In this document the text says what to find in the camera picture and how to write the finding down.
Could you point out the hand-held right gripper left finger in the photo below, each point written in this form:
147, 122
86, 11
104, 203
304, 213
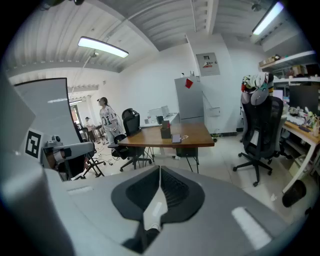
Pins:
100, 200

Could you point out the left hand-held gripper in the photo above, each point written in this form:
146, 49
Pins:
33, 145

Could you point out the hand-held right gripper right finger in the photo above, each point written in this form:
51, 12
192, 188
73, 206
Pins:
212, 212

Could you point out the black mesh office chair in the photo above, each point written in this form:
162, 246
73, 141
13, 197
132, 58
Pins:
131, 123

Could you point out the grey board on wheeled stand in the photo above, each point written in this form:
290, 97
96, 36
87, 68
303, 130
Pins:
47, 107

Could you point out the crumpled white paper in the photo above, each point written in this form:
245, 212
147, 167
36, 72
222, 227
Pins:
273, 197

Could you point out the black computer tower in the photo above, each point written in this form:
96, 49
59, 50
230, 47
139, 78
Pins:
186, 151

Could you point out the wooden table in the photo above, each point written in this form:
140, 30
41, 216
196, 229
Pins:
150, 137

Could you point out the floor power strip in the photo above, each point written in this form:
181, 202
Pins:
214, 138

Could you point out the black pen holder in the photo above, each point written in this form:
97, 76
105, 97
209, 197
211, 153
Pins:
159, 120

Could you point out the brown pen holder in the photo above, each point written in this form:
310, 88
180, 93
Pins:
165, 132

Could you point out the white printer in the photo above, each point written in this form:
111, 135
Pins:
158, 111

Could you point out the black waste bin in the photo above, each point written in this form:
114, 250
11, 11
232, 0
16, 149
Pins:
295, 193

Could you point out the white side desk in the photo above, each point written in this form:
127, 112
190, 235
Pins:
173, 118

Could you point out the black chair with grey headrest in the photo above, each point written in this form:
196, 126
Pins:
262, 125

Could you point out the long ceiling light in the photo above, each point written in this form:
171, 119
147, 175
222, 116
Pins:
102, 46
267, 18

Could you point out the grey refrigerator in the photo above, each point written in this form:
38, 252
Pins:
190, 105

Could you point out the wooden desk with white legs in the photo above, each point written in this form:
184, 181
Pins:
297, 128

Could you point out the red paper diamond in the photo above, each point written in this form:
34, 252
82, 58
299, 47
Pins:
189, 83

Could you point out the grey headrest pillow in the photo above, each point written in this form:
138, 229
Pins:
258, 97

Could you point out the pink screen monitor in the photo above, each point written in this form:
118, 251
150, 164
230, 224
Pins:
277, 95

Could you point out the colourful patterned garment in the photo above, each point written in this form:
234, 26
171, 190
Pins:
256, 81

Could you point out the black monitor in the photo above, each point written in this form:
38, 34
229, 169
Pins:
303, 100

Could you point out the white storage shelf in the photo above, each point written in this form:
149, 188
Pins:
290, 58

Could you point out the grey wall electrical panel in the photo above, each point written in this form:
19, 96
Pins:
207, 63

